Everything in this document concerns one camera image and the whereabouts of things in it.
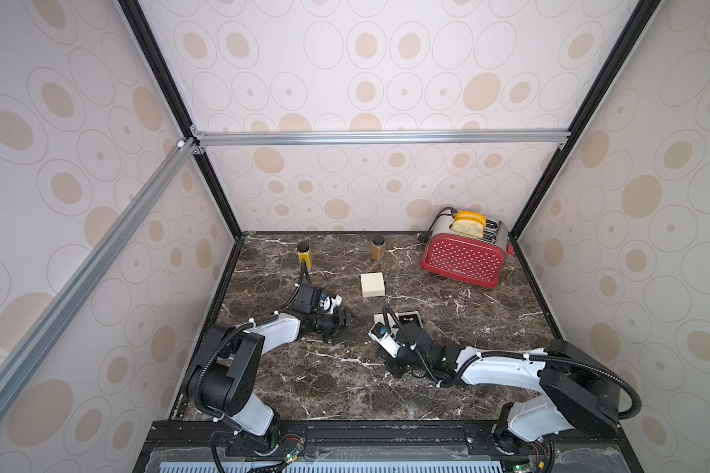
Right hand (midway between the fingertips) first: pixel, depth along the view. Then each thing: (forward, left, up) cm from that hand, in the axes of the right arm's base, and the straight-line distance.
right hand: (377, 358), depth 83 cm
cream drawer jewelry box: (+27, +2, -2) cm, 28 cm away
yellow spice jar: (+34, +27, +5) cm, 44 cm away
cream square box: (+14, -8, -1) cm, 16 cm away
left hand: (+7, +4, +5) cm, 9 cm away
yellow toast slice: (+41, -29, +18) cm, 53 cm away
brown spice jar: (+40, +1, +4) cm, 40 cm away
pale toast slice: (+38, -28, +15) cm, 50 cm away
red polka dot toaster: (+31, -30, +8) cm, 44 cm away
